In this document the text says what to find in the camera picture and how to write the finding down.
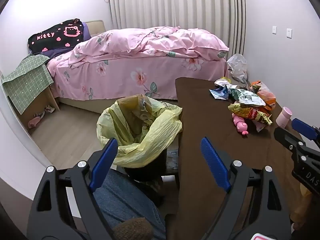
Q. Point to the pink floral bedsheet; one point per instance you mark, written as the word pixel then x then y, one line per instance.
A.
pixel 120 75

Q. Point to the person's right hand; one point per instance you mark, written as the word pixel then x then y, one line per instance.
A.
pixel 297 225

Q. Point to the green checked cloth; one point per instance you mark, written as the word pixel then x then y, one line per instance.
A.
pixel 25 80

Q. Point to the brown fuzzy cloth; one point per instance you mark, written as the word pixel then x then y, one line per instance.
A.
pixel 132 228

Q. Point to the brown table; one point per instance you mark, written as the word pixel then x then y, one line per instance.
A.
pixel 212 110

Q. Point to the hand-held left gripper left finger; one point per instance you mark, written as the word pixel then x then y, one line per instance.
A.
pixel 106 157

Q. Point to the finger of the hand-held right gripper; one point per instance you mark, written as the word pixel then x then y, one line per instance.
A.
pixel 287 138
pixel 303 128

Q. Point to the white patterned slipper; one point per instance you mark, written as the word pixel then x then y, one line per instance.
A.
pixel 50 108

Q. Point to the black trash bin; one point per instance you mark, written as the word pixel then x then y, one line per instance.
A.
pixel 147 170

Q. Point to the white green snack packet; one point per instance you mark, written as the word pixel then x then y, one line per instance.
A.
pixel 247 97

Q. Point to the striped white curtain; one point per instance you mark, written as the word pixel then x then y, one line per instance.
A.
pixel 175 2

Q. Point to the clear plastic bag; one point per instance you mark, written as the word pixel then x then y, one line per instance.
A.
pixel 237 65

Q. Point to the white wall switch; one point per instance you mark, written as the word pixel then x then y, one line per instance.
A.
pixel 289 33
pixel 274 30

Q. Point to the pink cup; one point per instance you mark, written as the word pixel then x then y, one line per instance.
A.
pixel 283 116

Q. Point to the pink pig toy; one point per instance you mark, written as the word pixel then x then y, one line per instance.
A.
pixel 240 125

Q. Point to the white pink wrapper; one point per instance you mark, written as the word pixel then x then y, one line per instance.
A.
pixel 221 82

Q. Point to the person's leg in blue jeans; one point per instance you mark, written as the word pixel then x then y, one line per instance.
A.
pixel 120 200

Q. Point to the orange plastic bag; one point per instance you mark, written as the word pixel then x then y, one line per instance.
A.
pixel 266 93

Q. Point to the black pink printed blanket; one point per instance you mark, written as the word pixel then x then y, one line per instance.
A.
pixel 50 40

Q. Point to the pink floral duvet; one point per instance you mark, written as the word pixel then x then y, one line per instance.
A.
pixel 162 42

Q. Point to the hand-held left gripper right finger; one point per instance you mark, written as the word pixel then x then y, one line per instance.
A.
pixel 215 162

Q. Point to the blue white wrapper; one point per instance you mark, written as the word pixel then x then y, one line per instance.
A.
pixel 218 93

